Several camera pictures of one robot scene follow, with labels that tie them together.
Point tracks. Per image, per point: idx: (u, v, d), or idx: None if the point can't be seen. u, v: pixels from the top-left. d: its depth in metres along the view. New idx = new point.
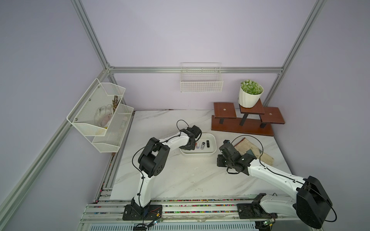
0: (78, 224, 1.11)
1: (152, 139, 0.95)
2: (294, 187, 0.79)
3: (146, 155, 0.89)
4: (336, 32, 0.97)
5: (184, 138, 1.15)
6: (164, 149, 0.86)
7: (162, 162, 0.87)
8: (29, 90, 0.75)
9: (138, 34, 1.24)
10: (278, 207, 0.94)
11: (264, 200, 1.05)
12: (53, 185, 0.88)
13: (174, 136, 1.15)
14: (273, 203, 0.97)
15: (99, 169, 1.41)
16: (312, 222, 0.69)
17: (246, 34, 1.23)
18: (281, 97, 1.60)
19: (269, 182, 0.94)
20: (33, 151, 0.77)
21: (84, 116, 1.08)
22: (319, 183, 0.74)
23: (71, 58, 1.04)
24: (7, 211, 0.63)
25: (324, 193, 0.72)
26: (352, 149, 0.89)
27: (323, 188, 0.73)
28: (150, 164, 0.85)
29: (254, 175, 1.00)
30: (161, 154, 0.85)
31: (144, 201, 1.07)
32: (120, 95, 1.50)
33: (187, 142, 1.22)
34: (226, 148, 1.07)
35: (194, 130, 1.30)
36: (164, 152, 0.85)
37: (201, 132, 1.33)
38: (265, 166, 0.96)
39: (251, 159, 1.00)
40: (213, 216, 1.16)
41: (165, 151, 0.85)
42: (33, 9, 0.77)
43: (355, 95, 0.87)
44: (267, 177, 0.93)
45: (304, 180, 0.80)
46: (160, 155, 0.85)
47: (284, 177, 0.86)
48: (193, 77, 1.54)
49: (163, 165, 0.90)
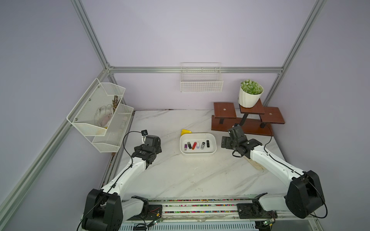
0: (78, 224, 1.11)
1: (91, 192, 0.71)
2: (290, 176, 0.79)
3: (91, 217, 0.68)
4: (336, 31, 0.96)
5: (138, 167, 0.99)
6: (112, 201, 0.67)
7: (116, 214, 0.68)
8: (29, 90, 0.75)
9: (138, 35, 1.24)
10: (276, 205, 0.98)
11: (262, 198, 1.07)
12: (53, 185, 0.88)
13: (124, 170, 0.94)
14: (271, 198, 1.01)
15: (99, 169, 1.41)
16: (297, 210, 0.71)
17: (246, 33, 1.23)
18: (280, 97, 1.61)
19: (267, 165, 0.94)
20: (33, 151, 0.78)
21: (84, 116, 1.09)
22: (317, 177, 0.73)
23: (71, 58, 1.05)
24: (6, 212, 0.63)
25: (320, 188, 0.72)
26: (352, 149, 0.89)
27: (319, 183, 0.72)
28: (102, 224, 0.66)
29: (255, 159, 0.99)
30: (109, 208, 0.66)
31: (140, 208, 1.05)
32: (120, 95, 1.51)
33: (145, 167, 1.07)
34: (234, 130, 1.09)
35: (148, 144, 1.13)
36: (112, 205, 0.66)
37: (157, 139, 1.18)
38: (268, 153, 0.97)
39: (256, 144, 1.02)
40: (213, 216, 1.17)
41: (113, 202, 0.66)
42: (33, 9, 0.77)
43: (356, 94, 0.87)
44: (266, 158, 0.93)
45: (303, 173, 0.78)
46: (109, 210, 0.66)
47: (283, 165, 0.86)
48: (193, 77, 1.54)
49: (121, 216, 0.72)
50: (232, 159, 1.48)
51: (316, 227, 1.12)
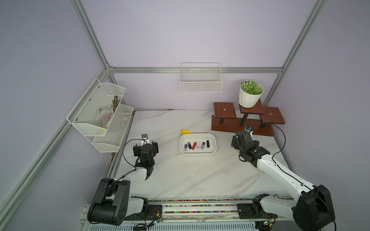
0: (78, 224, 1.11)
1: (103, 179, 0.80)
2: (299, 190, 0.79)
3: (99, 202, 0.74)
4: (336, 32, 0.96)
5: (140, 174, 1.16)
6: (123, 186, 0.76)
7: (125, 200, 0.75)
8: (29, 90, 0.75)
9: (138, 35, 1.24)
10: (278, 209, 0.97)
11: (265, 200, 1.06)
12: (53, 185, 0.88)
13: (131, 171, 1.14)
14: (274, 203, 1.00)
15: (99, 169, 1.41)
16: (305, 225, 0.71)
17: (246, 33, 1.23)
18: (280, 97, 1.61)
19: (277, 177, 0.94)
20: (33, 151, 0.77)
21: (84, 117, 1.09)
22: (329, 193, 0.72)
23: (71, 58, 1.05)
24: (6, 212, 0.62)
25: (331, 204, 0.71)
26: (352, 149, 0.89)
27: (330, 199, 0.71)
28: (110, 211, 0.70)
29: (262, 168, 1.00)
30: (120, 191, 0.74)
31: (140, 206, 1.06)
32: (120, 95, 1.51)
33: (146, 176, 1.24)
34: (243, 135, 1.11)
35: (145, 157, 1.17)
36: (123, 188, 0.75)
37: (150, 148, 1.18)
38: (276, 163, 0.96)
39: (263, 153, 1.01)
40: (213, 216, 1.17)
41: (125, 186, 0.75)
42: (33, 9, 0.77)
43: (356, 94, 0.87)
44: (275, 170, 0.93)
45: (313, 186, 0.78)
46: (119, 193, 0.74)
47: (292, 177, 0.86)
48: (193, 77, 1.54)
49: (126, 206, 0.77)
50: (232, 159, 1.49)
51: None
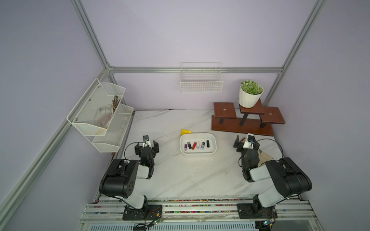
0: (78, 224, 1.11)
1: (115, 160, 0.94)
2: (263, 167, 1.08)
3: (111, 174, 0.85)
4: (336, 32, 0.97)
5: (143, 172, 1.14)
6: (134, 161, 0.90)
7: (133, 174, 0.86)
8: (29, 91, 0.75)
9: (138, 35, 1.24)
10: (272, 196, 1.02)
11: (261, 194, 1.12)
12: (53, 185, 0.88)
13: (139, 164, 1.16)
14: (268, 192, 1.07)
15: (99, 169, 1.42)
16: (283, 188, 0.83)
17: (246, 33, 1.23)
18: (280, 97, 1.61)
19: (261, 174, 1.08)
20: (33, 152, 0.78)
21: (84, 117, 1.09)
22: (292, 161, 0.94)
23: (71, 58, 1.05)
24: (6, 212, 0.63)
25: (297, 168, 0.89)
26: (352, 149, 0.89)
27: (294, 164, 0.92)
28: (122, 179, 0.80)
29: (255, 179, 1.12)
30: (131, 165, 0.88)
31: (142, 200, 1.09)
32: (120, 95, 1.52)
33: (148, 177, 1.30)
34: (251, 159, 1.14)
35: (144, 159, 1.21)
36: (133, 164, 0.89)
37: (150, 151, 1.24)
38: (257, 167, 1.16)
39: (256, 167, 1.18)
40: (213, 216, 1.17)
41: (136, 161, 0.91)
42: (33, 9, 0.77)
43: (355, 94, 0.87)
44: (260, 168, 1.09)
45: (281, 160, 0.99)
46: (130, 167, 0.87)
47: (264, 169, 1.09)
48: (193, 77, 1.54)
49: (134, 182, 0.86)
50: (233, 159, 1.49)
51: (316, 227, 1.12)
